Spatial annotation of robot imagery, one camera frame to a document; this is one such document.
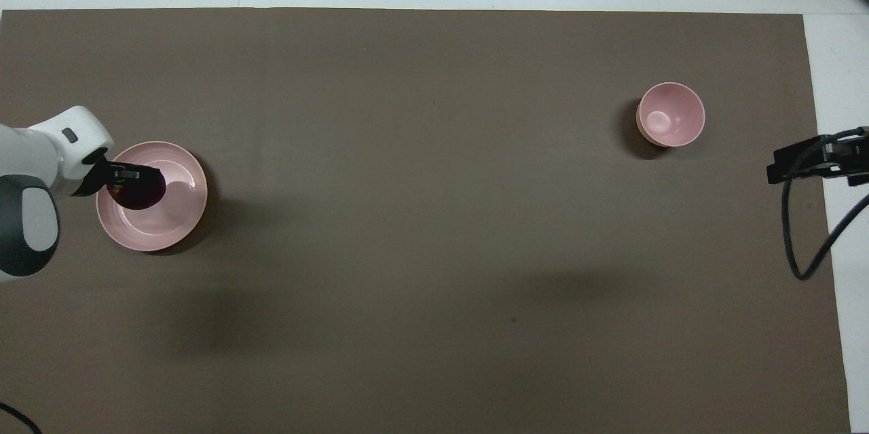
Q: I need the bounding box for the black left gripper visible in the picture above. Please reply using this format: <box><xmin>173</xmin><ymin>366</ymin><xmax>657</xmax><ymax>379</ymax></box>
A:
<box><xmin>68</xmin><ymin>158</ymin><xmax>164</xmax><ymax>199</ymax></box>

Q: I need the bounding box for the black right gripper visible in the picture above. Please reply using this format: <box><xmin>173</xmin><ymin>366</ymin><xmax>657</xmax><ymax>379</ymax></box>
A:
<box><xmin>766</xmin><ymin>135</ymin><xmax>869</xmax><ymax>187</ymax></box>

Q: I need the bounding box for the dark red apple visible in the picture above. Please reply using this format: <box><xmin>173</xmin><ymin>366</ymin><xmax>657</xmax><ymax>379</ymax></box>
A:
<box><xmin>107</xmin><ymin>166</ymin><xmax>168</xmax><ymax>211</ymax></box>

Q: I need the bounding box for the pink round plate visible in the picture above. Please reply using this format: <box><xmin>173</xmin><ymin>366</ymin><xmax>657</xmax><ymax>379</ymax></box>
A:
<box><xmin>96</xmin><ymin>141</ymin><xmax>208</xmax><ymax>253</ymax></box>

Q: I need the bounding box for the small pink bowl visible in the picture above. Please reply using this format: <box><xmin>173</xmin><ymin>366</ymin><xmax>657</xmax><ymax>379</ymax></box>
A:
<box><xmin>636</xmin><ymin>82</ymin><xmax>706</xmax><ymax>148</ymax></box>

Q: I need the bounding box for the brown paper table mat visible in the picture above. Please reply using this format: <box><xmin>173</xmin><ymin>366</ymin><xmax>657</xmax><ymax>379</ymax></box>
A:
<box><xmin>0</xmin><ymin>7</ymin><xmax>853</xmax><ymax>434</ymax></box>

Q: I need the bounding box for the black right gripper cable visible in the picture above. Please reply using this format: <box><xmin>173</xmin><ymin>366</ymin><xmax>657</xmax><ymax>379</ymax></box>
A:
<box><xmin>781</xmin><ymin>126</ymin><xmax>869</xmax><ymax>281</ymax></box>

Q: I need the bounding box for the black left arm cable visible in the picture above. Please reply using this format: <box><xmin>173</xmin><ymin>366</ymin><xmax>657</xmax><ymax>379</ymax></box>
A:
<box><xmin>0</xmin><ymin>401</ymin><xmax>43</xmax><ymax>434</ymax></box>

